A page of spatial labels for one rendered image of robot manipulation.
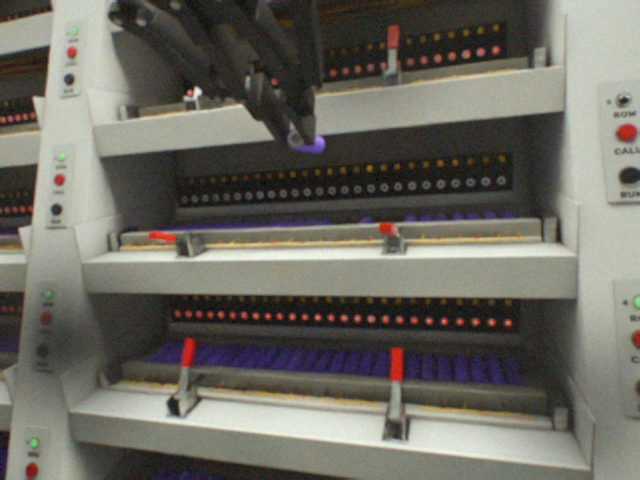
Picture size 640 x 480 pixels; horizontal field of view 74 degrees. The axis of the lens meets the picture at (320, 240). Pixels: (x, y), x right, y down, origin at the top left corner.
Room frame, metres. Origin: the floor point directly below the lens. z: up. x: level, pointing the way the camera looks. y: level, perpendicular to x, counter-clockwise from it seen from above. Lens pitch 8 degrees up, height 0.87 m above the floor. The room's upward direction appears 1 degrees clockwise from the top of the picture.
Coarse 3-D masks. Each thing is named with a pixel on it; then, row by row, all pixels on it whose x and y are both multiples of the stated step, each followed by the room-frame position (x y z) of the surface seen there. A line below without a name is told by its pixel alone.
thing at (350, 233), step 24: (144, 240) 0.61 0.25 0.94; (216, 240) 0.58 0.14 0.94; (240, 240) 0.57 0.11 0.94; (264, 240) 0.56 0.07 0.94; (288, 240) 0.55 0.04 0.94; (312, 240) 0.54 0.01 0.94; (336, 240) 0.52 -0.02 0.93; (360, 240) 0.52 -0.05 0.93; (432, 240) 0.48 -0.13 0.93; (456, 240) 0.47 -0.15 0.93; (480, 240) 0.47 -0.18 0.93
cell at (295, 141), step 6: (294, 132) 0.37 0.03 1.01; (288, 138) 0.37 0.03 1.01; (294, 138) 0.37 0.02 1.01; (300, 138) 0.37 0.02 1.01; (318, 138) 0.41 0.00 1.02; (294, 144) 0.37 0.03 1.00; (300, 144) 0.37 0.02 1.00; (318, 144) 0.41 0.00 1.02; (324, 144) 0.42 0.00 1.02; (306, 150) 0.39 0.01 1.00; (312, 150) 0.40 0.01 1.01; (318, 150) 0.42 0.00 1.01
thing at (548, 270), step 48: (480, 192) 0.59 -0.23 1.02; (96, 240) 0.60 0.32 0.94; (576, 240) 0.40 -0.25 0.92; (96, 288) 0.59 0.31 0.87; (144, 288) 0.57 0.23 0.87; (192, 288) 0.55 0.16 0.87; (240, 288) 0.53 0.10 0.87; (288, 288) 0.51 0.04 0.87; (336, 288) 0.49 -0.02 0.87; (384, 288) 0.48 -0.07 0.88; (432, 288) 0.46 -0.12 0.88; (480, 288) 0.45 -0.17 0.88; (528, 288) 0.43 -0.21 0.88; (576, 288) 0.42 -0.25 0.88
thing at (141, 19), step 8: (112, 0) 0.23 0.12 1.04; (120, 0) 0.23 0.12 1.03; (128, 0) 0.23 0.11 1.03; (136, 0) 0.23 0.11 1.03; (136, 8) 0.23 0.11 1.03; (144, 8) 0.23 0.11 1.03; (152, 8) 0.23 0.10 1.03; (144, 16) 0.23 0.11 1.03; (152, 16) 0.24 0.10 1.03; (144, 24) 0.23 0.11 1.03
